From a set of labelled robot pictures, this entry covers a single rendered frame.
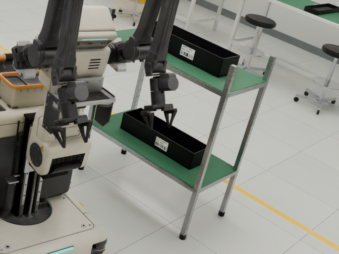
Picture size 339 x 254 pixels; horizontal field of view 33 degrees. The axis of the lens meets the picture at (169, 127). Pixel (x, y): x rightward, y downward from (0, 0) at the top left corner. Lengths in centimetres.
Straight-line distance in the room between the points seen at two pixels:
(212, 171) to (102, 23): 150
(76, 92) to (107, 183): 187
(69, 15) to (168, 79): 50
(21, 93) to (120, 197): 126
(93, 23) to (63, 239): 106
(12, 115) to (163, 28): 82
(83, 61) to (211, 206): 178
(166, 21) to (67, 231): 116
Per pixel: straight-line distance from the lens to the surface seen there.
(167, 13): 223
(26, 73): 225
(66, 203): 303
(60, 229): 285
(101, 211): 351
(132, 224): 347
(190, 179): 335
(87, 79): 237
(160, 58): 229
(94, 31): 226
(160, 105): 230
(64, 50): 200
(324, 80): 616
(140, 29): 234
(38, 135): 248
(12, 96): 265
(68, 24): 197
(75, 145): 250
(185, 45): 330
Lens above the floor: 200
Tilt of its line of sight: 25 degrees down
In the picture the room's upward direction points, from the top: 15 degrees clockwise
